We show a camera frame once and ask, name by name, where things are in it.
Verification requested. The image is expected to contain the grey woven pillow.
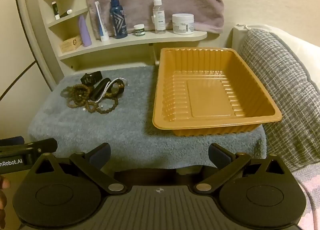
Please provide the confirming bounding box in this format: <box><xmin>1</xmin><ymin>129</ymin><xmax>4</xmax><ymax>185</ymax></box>
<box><xmin>236</xmin><ymin>28</ymin><xmax>320</xmax><ymax>173</ymax></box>

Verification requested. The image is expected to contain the dark blue spray bottle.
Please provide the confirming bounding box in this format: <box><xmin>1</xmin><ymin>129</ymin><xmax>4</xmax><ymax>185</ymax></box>
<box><xmin>109</xmin><ymin>0</ymin><xmax>128</xmax><ymax>39</ymax></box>

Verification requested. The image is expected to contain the white cream jar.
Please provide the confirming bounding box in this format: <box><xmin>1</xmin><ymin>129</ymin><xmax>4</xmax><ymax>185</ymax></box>
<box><xmin>172</xmin><ymin>13</ymin><xmax>195</xmax><ymax>35</ymax></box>

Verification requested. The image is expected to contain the silver chain bracelet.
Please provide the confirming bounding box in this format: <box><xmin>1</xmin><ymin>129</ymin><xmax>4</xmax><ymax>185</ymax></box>
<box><xmin>96</xmin><ymin>78</ymin><xmax>127</xmax><ymax>103</ymax></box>

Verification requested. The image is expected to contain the purple tube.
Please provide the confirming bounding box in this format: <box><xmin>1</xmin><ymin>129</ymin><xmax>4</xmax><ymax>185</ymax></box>
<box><xmin>78</xmin><ymin>15</ymin><xmax>92</xmax><ymax>47</ymax></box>

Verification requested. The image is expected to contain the cream wooden shelf unit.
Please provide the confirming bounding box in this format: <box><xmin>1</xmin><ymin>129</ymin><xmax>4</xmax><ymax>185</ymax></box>
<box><xmin>20</xmin><ymin>0</ymin><xmax>208</xmax><ymax>91</ymax></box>

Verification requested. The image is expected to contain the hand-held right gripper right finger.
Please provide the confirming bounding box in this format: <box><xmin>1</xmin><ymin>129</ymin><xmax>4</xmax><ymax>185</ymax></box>
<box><xmin>194</xmin><ymin>143</ymin><xmax>288</xmax><ymax>194</ymax></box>

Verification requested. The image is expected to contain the grey-blue fluffy towel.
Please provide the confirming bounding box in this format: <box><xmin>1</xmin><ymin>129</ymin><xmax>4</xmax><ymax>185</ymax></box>
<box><xmin>27</xmin><ymin>65</ymin><xmax>267</xmax><ymax>171</ymax></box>

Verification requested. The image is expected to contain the clear spray bottle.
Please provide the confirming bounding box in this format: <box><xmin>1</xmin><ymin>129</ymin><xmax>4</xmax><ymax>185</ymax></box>
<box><xmin>152</xmin><ymin>0</ymin><xmax>167</xmax><ymax>34</ymax></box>

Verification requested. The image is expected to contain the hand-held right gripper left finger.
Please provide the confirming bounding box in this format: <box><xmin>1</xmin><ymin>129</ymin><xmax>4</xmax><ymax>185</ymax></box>
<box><xmin>34</xmin><ymin>143</ymin><xmax>126</xmax><ymax>194</ymax></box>

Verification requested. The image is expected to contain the person's left hand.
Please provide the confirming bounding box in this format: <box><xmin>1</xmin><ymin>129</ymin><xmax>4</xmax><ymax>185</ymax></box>
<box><xmin>0</xmin><ymin>177</ymin><xmax>11</xmax><ymax>224</ymax></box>

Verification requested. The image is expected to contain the white quilted pillow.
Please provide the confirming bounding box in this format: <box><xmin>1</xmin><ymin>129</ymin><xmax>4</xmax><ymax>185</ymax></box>
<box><xmin>232</xmin><ymin>24</ymin><xmax>320</xmax><ymax>81</ymax></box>

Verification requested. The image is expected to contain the black bangle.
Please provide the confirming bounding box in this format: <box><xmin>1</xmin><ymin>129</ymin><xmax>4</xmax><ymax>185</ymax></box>
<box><xmin>91</xmin><ymin>78</ymin><xmax>112</xmax><ymax>102</ymax></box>

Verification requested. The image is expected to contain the orange plastic tray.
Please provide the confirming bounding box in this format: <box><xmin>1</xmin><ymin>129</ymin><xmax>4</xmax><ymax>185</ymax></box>
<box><xmin>152</xmin><ymin>47</ymin><xmax>282</xmax><ymax>137</ymax></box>

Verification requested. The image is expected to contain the white and black tube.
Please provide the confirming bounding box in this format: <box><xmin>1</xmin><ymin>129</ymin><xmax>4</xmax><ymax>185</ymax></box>
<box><xmin>51</xmin><ymin>1</ymin><xmax>60</xmax><ymax>20</ymax></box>

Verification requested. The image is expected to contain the small cardboard box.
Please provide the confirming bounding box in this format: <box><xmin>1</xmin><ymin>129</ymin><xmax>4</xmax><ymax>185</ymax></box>
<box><xmin>59</xmin><ymin>35</ymin><xmax>83</xmax><ymax>53</ymax></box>

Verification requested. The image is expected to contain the pile of beaded bracelets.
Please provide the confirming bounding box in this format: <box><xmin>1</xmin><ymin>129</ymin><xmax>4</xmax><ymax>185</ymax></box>
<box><xmin>60</xmin><ymin>78</ymin><xmax>127</xmax><ymax>115</ymax></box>

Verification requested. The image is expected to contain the white and blue tube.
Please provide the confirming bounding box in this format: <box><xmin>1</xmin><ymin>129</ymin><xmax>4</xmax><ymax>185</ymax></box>
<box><xmin>94</xmin><ymin>1</ymin><xmax>109</xmax><ymax>41</ymax></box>

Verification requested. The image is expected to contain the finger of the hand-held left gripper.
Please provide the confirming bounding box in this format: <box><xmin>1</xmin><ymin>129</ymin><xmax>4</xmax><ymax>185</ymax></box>
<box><xmin>0</xmin><ymin>136</ymin><xmax>25</xmax><ymax>147</ymax></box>
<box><xmin>0</xmin><ymin>138</ymin><xmax>58</xmax><ymax>157</ymax></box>

